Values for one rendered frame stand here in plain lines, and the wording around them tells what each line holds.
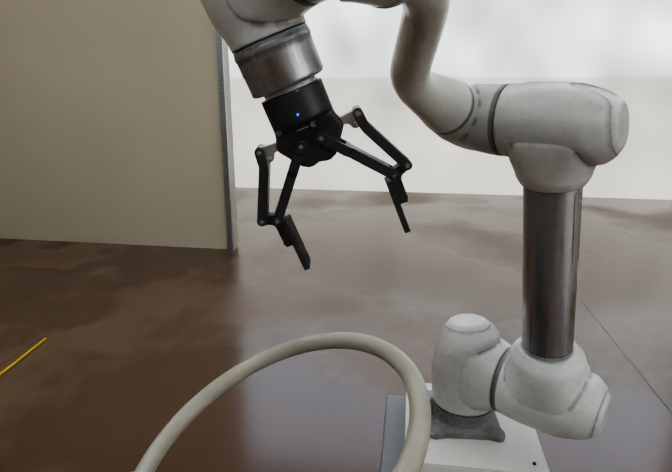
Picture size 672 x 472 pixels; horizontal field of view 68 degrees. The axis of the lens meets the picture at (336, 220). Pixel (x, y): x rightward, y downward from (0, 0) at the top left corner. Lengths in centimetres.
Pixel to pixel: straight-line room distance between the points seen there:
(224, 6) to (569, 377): 93
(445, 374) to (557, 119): 66
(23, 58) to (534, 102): 604
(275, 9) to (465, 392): 97
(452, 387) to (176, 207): 482
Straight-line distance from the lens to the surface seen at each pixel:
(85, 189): 630
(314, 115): 56
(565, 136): 88
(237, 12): 55
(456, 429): 134
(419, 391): 76
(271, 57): 55
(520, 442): 137
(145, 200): 594
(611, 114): 89
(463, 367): 124
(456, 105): 89
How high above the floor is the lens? 169
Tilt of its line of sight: 14 degrees down
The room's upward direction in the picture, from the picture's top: straight up
